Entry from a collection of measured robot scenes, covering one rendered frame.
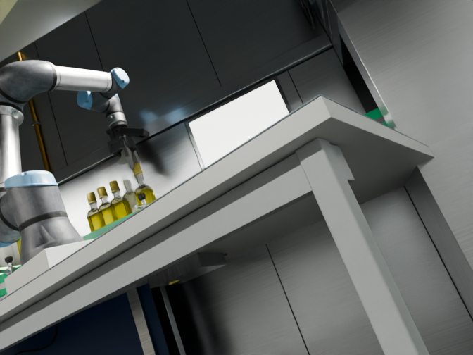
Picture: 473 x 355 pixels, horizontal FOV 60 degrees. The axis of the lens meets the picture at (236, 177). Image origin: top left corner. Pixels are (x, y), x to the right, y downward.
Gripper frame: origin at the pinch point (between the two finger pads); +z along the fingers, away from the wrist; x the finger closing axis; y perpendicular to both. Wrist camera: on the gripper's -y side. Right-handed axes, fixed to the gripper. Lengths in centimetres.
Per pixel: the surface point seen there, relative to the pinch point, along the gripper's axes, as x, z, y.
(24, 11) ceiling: -82, -194, 91
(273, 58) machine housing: -16, -23, -66
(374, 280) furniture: 85, 66, -69
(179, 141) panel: -12.5, -7.2, -16.3
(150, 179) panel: -12.2, 2.6, 1.6
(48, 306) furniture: 62, 49, 0
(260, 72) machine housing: -14, -19, -59
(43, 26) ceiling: -103, -194, 92
